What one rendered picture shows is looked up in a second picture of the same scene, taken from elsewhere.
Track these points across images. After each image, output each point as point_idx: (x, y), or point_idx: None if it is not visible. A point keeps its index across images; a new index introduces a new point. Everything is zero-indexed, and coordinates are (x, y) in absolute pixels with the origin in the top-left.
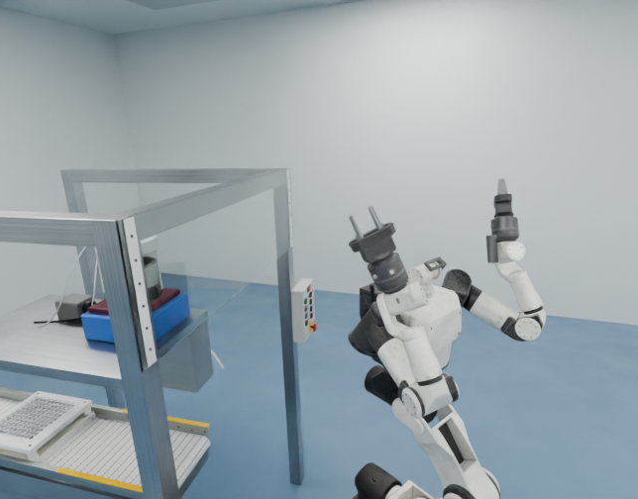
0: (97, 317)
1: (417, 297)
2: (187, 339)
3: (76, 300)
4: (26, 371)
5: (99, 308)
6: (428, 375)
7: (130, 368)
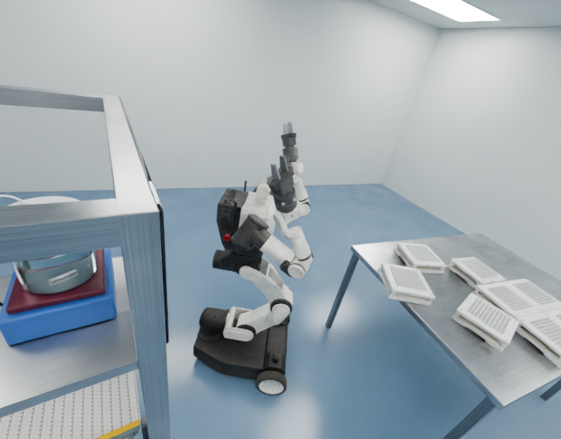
0: (33, 315)
1: (301, 212)
2: None
3: None
4: None
5: (30, 304)
6: (307, 254)
7: (152, 347)
